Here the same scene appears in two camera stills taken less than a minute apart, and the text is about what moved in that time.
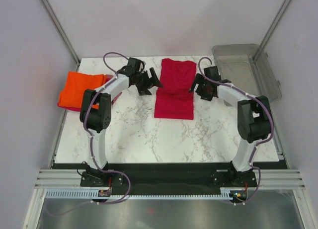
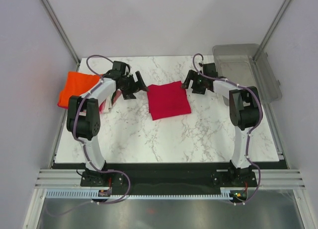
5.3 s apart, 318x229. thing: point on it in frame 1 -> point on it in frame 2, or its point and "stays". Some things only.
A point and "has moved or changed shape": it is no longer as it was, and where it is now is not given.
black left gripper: [153, 81] -> [138, 85]
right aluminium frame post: [283, 9] stays
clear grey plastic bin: [236, 65] stays
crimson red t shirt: [174, 100] has moved or changed shape
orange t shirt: [71, 95] stays
